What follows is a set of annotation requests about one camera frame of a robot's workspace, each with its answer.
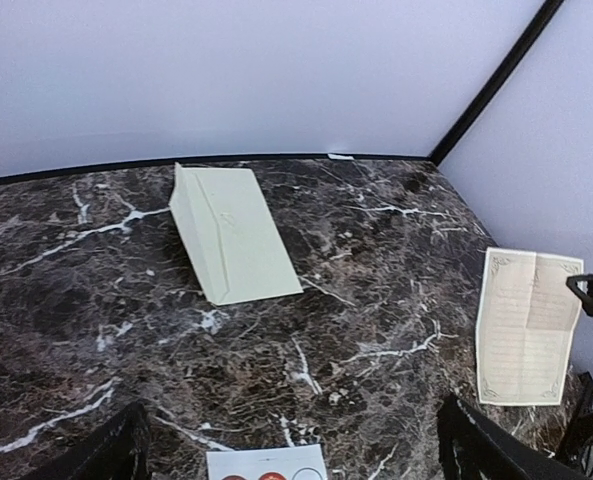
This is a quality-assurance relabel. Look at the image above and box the black right frame post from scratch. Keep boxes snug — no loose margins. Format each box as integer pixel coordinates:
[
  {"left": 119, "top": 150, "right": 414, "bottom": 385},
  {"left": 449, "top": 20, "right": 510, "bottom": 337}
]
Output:
[{"left": 428, "top": 0, "right": 564, "bottom": 166}]

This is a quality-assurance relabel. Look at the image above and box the white sticker sheet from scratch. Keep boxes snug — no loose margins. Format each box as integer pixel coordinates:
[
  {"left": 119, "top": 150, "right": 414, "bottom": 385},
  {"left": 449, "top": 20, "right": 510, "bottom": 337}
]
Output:
[{"left": 206, "top": 444, "right": 328, "bottom": 480}]

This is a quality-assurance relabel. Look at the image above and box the printed paper letter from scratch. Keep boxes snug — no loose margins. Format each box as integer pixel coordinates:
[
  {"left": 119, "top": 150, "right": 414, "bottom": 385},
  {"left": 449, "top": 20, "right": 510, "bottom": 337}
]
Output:
[{"left": 475, "top": 247, "right": 584, "bottom": 406}]

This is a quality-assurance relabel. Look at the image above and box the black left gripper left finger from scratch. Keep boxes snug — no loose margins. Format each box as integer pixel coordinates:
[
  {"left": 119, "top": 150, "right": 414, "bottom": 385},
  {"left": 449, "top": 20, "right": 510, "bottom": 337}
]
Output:
[{"left": 50, "top": 402, "right": 151, "bottom": 479}]

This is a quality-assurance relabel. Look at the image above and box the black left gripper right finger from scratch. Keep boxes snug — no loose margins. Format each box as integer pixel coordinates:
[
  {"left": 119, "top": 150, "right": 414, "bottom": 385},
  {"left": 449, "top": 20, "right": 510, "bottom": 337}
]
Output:
[{"left": 437, "top": 394, "right": 576, "bottom": 480}]

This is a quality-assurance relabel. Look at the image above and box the cream paper envelope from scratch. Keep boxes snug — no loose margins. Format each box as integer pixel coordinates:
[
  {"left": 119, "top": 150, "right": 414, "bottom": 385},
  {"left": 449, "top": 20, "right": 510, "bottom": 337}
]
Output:
[{"left": 169, "top": 163, "right": 303, "bottom": 306}]

